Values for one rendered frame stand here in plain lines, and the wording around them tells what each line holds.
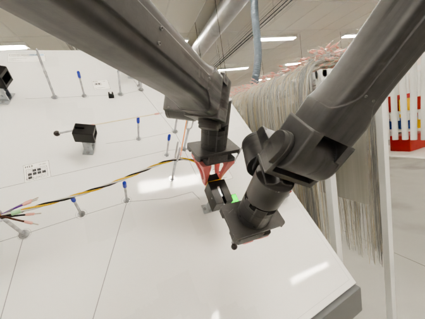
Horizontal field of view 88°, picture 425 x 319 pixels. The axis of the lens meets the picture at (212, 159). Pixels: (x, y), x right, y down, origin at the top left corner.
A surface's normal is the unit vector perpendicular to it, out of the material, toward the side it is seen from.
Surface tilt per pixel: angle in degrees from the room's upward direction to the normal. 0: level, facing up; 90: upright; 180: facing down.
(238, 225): 41
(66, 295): 50
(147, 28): 104
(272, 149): 61
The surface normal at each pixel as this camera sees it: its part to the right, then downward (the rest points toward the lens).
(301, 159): 0.15, 0.53
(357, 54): -0.88, -0.26
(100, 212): 0.25, -0.58
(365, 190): -0.93, 0.21
